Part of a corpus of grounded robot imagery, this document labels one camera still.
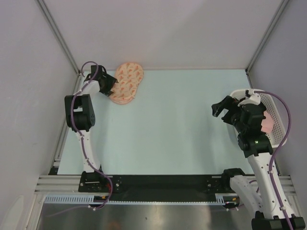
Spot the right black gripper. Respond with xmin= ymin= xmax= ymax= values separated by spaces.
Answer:
xmin=212 ymin=95 xmax=246 ymax=134

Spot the pink patterned laundry bag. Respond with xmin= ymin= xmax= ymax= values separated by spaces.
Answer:
xmin=109 ymin=62 xmax=144 ymax=105

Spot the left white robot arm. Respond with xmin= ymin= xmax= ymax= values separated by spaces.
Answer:
xmin=64 ymin=61 xmax=118 ymax=174

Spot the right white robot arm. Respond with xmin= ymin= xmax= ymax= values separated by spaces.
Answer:
xmin=212 ymin=96 xmax=306 ymax=230

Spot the pink garment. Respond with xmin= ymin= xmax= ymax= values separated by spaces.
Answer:
xmin=261 ymin=111 xmax=274 ymax=134

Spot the white plastic basket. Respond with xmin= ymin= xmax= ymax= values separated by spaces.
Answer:
xmin=230 ymin=89 xmax=286 ymax=149

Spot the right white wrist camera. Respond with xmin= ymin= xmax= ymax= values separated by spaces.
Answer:
xmin=238 ymin=89 xmax=261 ymax=106

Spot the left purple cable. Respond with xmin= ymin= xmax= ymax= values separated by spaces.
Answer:
xmin=47 ymin=61 xmax=114 ymax=218

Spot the purple cable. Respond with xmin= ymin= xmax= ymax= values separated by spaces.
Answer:
xmin=227 ymin=90 xmax=295 ymax=230
xmin=47 ymin=61 xmax=114 ymax=218

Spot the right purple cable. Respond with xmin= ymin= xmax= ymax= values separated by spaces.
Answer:
xmin=227 ymin=90 xmax=295 ymax=230

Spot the left aluminium corner post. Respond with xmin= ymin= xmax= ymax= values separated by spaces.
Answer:
xmin=35 ymin=0 xmax=80 ymax=75

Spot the aluminium corner post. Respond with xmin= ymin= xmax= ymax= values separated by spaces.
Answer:
xmin=245 ymin=0 xmax=291 ymax=75
xmin=35 ymin=0 xmax=80 ymax=75

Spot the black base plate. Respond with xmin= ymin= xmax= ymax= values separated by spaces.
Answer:
xmin=78 ymin=172 xmax=233 ymax=202

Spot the right aluminium corner post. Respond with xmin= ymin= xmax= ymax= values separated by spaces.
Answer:
xmin=245 ymin=0 xmax=291 ymax=75

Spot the white slotted cable duct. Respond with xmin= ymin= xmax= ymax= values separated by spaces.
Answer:
xmin=45 ymin=194 xmax=113 ymax=203

